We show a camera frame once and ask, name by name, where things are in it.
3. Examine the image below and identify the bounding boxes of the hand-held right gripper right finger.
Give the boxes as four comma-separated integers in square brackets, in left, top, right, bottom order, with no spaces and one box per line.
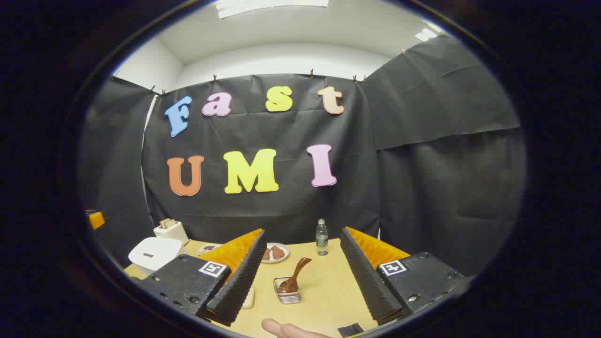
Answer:
[340,227,471,326]

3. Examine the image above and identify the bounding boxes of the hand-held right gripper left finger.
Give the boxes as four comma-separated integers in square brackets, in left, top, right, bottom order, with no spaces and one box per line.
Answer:
[135,229,267,327]

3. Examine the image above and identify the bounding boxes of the metal wire chopstick holder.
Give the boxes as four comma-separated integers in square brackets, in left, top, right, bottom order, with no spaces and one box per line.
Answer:
[274,276,301,305]

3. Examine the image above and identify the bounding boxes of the brown wooden spoon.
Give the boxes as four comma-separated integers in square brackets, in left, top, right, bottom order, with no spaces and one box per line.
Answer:
[278,257,312,294]

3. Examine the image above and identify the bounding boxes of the white rice cooker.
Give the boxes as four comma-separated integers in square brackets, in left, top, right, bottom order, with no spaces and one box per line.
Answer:
[128,237,185,277]

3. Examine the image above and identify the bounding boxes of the white round plate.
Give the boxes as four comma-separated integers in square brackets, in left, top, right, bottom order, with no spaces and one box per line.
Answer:
[261,243,290,264]

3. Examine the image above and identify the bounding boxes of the clear plastic water bottle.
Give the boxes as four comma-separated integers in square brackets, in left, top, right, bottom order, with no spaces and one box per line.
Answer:
[316,219,329,256]

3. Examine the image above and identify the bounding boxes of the white toaster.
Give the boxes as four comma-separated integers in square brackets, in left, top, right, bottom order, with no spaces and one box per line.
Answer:
[154,219,190,246]

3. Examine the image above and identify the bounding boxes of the black backdrop cloth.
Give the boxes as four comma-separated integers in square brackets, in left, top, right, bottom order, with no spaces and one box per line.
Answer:
[77,34,526,277]

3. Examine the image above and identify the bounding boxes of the long ceiling light panel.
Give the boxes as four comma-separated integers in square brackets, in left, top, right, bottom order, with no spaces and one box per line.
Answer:
[216,0,329,19]

